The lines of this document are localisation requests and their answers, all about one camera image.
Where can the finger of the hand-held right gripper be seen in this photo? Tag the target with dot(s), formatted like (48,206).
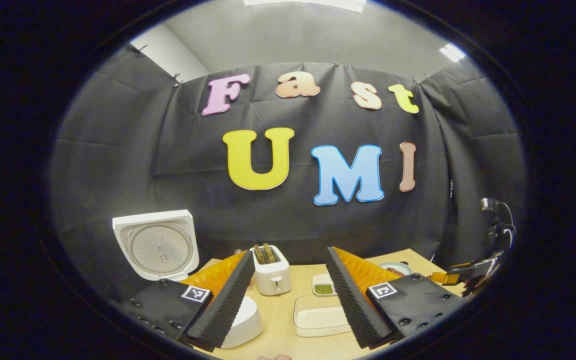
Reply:
(460,274)

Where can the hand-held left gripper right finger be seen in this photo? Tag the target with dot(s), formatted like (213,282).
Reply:
(350,300)

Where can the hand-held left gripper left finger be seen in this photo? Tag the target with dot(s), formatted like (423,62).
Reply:
(228,300)

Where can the clear box of white rice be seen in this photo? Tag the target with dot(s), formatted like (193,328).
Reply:
(318,317)

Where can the white rice cooker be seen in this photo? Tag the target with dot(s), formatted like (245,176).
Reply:
(158,245)

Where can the white divided dish of grains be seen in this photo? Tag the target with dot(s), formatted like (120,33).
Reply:
(323,288)

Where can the white toaster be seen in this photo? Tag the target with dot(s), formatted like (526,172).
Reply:
(273,280)

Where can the small plate of sausage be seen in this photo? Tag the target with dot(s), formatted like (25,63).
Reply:
(393,270)

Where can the brown toast slice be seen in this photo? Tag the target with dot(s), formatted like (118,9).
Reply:
(268,252)
(259,254)

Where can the black backdrop cloth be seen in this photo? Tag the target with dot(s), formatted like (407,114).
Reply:
(288,220)

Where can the small ceiling light panel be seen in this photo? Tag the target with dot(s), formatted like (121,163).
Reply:
(452,52)

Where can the large ceiling light panel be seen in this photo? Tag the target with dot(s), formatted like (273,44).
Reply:
(305,4)

